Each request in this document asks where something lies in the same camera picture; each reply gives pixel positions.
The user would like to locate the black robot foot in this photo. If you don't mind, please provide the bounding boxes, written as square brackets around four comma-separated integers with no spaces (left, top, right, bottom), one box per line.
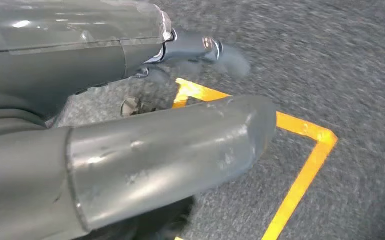
[136,197,195,240]

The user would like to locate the yellow floor tape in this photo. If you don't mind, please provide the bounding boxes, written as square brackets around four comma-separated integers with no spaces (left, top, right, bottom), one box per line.
[172,77,339,240]

